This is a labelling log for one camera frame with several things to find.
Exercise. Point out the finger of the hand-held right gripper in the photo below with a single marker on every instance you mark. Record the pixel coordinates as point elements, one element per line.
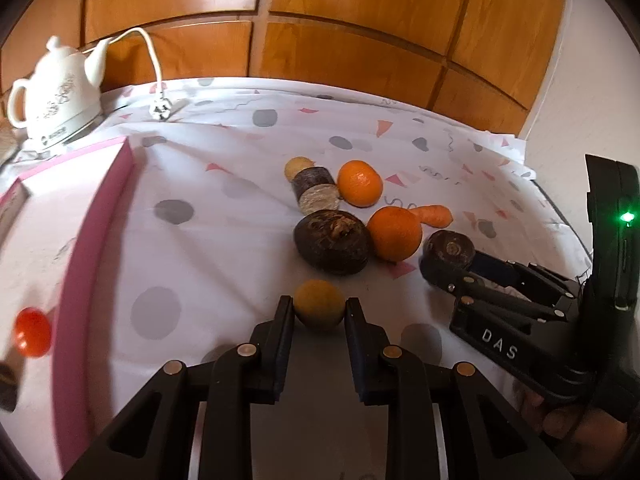
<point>440,272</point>
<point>492,266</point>

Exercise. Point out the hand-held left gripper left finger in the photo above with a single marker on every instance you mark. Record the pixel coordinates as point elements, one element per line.
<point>282,355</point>

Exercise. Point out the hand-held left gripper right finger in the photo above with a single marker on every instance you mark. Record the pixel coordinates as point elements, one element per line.
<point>356,355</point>

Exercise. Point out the dark water chestnut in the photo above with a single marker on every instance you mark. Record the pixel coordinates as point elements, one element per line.
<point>332,242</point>
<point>452,247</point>

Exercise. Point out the orange carrot piece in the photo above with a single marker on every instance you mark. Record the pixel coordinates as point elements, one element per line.
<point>435,215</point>

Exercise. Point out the orange mandarin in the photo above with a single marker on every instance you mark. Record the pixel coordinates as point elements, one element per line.
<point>360,182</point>
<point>395,232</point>

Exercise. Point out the yellow-brown round fruit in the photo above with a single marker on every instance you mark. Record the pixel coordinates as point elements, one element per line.
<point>319,305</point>

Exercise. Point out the dark sugarcane piece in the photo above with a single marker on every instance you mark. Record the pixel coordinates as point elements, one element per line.
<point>312,182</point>
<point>7,382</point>

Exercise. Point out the small brown round fruit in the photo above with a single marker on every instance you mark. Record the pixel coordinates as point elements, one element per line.
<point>296,167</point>

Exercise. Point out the pink-edged white tray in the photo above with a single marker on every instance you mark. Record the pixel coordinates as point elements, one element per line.
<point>50,240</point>

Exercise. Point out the person's right hand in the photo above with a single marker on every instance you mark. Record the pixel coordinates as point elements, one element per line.
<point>590,430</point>

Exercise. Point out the white patterned tablecloth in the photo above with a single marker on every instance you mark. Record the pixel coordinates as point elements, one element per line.
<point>225,125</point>

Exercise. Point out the red tomato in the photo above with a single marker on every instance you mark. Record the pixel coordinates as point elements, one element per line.
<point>32,332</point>

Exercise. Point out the wooden wardrobe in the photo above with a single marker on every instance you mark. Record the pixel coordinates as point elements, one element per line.
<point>350,0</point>

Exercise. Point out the white ceramic electric kettle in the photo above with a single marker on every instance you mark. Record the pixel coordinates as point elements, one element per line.
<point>55,95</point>

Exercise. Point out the silver tissue box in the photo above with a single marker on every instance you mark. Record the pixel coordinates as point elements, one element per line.
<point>6,142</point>

